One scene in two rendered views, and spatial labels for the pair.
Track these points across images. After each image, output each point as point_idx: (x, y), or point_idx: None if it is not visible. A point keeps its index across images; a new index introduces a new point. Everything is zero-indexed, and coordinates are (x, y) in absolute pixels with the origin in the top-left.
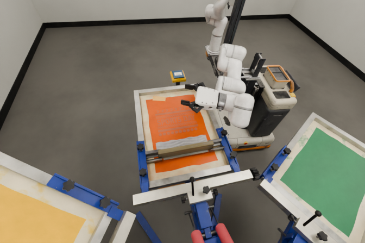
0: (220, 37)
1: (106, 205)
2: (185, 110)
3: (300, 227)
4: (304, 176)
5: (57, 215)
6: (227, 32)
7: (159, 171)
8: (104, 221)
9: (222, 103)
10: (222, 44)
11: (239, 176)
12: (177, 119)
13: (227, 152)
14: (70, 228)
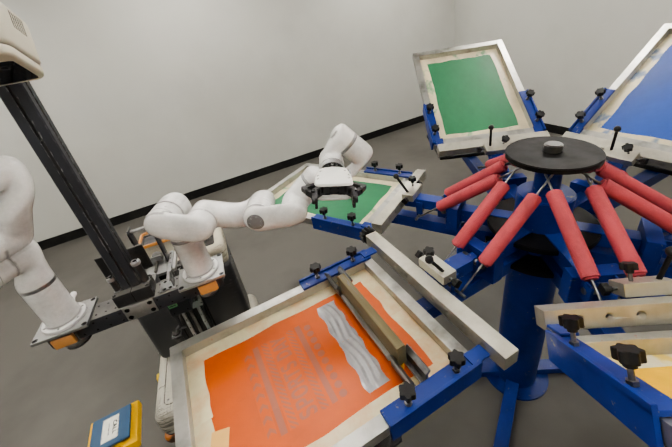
0: (57, 277)
1: (571, 315)
2: (259, 362)
3: (411, 193)
4: (344, 208)
5: None
6: (91, 227)
7: (426, 358)
8: (589, 339)
9: (342, 163)
10: (152, 216)
11: (381, 241)
12: (290, 370)
13: (345, 265)
14: (661, 377)
